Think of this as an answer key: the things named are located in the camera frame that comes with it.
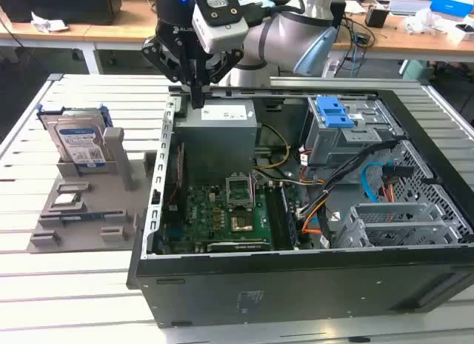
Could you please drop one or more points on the thin locking lever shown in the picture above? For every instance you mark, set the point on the thin locking lever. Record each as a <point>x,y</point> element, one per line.
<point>253,188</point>

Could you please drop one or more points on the grey parts rack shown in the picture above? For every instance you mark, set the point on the grey parts rack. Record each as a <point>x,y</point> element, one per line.
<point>96,195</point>

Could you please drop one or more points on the large black box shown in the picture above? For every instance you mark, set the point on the large black box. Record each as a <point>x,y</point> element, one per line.
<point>55,6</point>

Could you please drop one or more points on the CPU socket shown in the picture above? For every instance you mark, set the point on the CPU socket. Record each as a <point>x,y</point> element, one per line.
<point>242,224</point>

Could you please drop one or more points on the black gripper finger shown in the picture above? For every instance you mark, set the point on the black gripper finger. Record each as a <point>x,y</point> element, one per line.
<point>166,62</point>
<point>226,67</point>

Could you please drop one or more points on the black PC case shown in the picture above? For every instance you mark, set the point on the black PC case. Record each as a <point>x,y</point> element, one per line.
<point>296,292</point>

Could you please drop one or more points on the installed RAM stick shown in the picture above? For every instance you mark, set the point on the installed RAM stick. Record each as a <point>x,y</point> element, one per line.
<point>289,218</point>

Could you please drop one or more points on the blue white box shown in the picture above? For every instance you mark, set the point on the blue white box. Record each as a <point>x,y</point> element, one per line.
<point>452,4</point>

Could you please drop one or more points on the blue plastic drive latch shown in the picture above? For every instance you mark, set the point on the blue plastic drive latch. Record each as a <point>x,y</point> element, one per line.
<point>333,114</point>

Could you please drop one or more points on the grey metal drive cage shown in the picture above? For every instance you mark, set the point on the grey metal drive cage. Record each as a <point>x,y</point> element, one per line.
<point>333,147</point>

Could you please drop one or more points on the grey metal disk bay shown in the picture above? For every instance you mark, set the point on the grey metal disk bay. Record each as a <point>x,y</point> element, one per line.
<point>389,210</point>

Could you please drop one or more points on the grey flat tray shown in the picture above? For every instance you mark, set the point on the grey flat tray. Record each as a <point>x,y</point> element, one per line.
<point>407,6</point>

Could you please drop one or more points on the white power strip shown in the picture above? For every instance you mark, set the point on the white power strip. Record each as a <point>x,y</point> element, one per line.
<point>329,67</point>

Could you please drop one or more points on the green motherboard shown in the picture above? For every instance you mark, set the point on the green motherboard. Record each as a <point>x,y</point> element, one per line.
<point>207,214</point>

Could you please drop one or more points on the crumpled white paper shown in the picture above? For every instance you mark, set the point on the crumpled white paper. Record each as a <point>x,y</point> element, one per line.
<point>48,23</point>

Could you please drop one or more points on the long wooden desk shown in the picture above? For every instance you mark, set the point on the long wooden desk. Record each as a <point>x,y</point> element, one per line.
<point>118,32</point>

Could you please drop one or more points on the black RAM slot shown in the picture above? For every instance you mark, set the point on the black RAM slot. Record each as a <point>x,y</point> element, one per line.
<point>273,218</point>

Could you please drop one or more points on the hard disk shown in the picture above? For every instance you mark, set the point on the hard disk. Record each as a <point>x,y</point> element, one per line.
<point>79,140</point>

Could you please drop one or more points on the grey power supply unit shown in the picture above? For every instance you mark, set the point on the grey power supply unit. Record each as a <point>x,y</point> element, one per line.
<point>215,144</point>

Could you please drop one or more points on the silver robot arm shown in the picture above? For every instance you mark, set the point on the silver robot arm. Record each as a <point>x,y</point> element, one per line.
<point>281,32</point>

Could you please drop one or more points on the clear plastic bag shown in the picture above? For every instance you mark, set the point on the clear plastic bag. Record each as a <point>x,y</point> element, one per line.
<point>422,21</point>

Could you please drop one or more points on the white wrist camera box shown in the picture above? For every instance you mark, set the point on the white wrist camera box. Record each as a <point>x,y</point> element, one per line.
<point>222,36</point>

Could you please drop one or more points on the silver CPU chip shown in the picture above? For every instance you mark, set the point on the silver CPU chip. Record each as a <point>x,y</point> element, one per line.
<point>66,199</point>

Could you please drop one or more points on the white box with phone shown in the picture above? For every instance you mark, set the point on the white box with phone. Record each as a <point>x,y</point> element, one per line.
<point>463,32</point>

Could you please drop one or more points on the pale green bin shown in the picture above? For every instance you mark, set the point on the pale green bin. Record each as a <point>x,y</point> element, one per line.
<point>414,69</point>

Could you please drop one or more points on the black graphics card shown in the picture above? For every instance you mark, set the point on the black graphics card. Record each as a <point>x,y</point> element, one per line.
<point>237,246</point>

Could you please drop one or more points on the small black box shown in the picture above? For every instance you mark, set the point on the small black box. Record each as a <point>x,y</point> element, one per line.
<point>376,18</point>

